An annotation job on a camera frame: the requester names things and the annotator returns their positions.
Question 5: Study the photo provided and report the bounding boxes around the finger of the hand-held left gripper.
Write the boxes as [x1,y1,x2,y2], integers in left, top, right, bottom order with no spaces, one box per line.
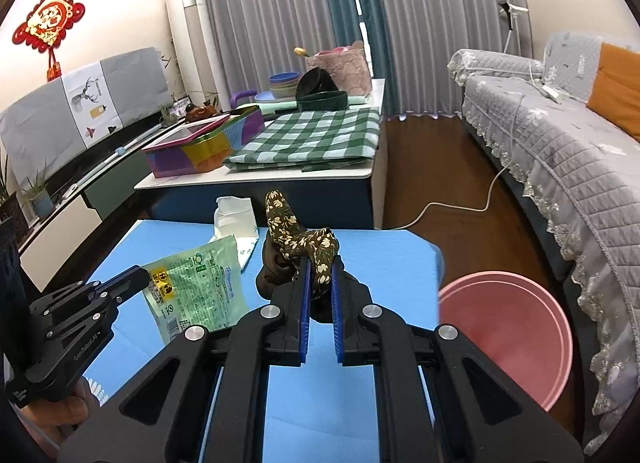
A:
[46,282,152,345]
[29,265,152,325]

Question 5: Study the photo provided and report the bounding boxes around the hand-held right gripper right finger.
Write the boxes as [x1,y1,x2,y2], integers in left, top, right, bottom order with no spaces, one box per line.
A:
[330,257,586,463]

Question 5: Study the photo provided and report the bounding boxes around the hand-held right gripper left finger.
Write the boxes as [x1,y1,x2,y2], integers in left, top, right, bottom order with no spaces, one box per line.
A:
[57,257,313,463]

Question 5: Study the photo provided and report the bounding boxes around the brown floral cloth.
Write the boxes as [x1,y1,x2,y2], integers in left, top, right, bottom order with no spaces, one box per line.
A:
[255,189,346,314]

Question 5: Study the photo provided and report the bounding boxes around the green snack packet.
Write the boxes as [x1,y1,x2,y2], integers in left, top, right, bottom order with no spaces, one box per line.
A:
[142,235,249,344]

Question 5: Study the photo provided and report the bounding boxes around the pink plastic bin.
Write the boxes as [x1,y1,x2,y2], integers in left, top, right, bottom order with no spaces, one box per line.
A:
[438,271,573,412]

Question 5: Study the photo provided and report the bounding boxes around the person's left hand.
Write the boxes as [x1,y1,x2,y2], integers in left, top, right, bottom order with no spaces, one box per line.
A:
[20,378,101,444]

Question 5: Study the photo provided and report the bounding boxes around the blue mat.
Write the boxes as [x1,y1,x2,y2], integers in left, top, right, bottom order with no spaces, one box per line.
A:
[75,219,443,463]

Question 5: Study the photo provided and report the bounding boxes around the white television cabinet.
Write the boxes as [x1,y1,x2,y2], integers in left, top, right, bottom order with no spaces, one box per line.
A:
[15,113,191,269]

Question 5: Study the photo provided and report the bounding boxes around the person's dark clothing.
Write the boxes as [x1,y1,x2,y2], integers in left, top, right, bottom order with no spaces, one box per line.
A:
[0,230,36,463]

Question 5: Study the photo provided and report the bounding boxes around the white blue coffee table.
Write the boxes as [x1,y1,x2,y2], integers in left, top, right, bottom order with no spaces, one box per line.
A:
[134,79,388,231]

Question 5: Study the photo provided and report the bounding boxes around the potted plant blue pot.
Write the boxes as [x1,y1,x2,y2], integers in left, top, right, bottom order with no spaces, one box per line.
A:
[20,163,56,218]

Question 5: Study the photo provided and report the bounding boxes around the white tissue packet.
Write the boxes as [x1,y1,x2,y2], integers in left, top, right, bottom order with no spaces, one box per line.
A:
[214,196,260,270]

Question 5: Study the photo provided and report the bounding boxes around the white rod blue ball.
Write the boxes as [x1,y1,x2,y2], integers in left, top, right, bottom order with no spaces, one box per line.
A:
[65,124,167,194]

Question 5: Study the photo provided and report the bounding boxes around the colourful tin box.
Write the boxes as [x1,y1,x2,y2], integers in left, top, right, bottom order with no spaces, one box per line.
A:
[141,109,266,178]

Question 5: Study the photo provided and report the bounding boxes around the pink framed tablet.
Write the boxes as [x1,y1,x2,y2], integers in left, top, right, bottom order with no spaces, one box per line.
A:
[142,116,231,148]

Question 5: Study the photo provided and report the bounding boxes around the green checked cloth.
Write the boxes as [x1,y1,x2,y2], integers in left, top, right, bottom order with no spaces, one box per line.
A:
[222,108,382,172]

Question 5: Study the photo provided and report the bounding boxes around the mint green tray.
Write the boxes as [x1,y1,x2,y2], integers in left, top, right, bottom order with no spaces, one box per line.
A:
[262,95,371,112]

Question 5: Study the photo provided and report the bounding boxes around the grey television cover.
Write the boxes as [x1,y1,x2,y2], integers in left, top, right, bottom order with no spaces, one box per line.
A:
[0,47,169,184]

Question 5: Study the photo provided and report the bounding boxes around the dark green bowl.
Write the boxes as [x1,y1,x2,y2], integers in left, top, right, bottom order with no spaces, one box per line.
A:
[297,91,348,112]

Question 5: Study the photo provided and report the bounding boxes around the stack of coloured bowls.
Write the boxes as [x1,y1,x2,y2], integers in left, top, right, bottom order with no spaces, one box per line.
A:
[268,72,302,100]

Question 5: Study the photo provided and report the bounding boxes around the black bowl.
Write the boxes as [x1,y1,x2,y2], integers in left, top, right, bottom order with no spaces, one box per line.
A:
[296,68,338,98]

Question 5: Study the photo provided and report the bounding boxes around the pink woven basket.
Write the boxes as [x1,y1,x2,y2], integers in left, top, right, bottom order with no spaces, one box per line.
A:
[306,41,373,97]

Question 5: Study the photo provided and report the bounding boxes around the white standing air conditioner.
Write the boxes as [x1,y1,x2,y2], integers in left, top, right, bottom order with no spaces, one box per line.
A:
[165,0,230,104]

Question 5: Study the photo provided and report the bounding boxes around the grey quilted sofa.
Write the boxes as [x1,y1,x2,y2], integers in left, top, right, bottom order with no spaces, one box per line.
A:
[447,33,640,454]

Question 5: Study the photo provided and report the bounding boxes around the grey curtain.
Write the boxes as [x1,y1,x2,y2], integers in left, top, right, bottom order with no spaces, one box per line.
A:
[367,0,535,118]
[192,0,336,94]

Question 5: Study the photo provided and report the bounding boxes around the teal curtain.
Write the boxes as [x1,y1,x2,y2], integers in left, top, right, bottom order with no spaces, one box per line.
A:
[317,0,388,116]

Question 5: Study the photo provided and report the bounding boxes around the orange cushion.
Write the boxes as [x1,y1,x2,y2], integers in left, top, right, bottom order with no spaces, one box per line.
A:
[586,43,640,141]

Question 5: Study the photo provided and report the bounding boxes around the white cable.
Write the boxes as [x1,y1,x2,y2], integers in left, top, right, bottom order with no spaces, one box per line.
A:
[387,28,546,231]

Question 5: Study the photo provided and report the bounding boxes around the red knot wall ornament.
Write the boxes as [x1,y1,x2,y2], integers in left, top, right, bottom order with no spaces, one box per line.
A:
[12,0,86,81]

